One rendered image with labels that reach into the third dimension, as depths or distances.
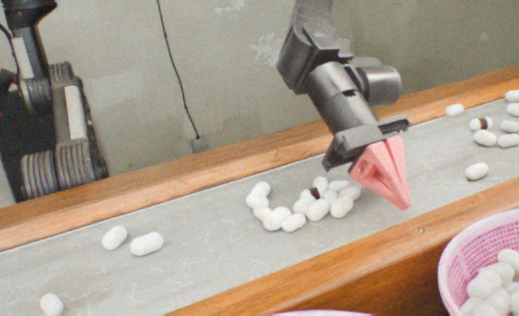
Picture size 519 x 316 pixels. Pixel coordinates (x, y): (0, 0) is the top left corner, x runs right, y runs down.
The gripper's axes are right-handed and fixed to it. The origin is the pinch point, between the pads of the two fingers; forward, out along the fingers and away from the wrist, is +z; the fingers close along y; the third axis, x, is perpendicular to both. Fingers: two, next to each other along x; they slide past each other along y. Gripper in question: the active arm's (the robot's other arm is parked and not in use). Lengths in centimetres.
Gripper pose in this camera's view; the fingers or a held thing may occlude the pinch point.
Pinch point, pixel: (403, 201)
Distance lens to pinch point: 58.8
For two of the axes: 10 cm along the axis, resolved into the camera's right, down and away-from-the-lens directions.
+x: -1.6, 5.5, 8.2
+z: 4.0, 7.9, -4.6
